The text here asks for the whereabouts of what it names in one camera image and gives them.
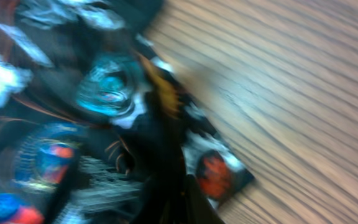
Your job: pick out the black orange patterned jersey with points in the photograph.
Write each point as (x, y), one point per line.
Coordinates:
(94, 127)

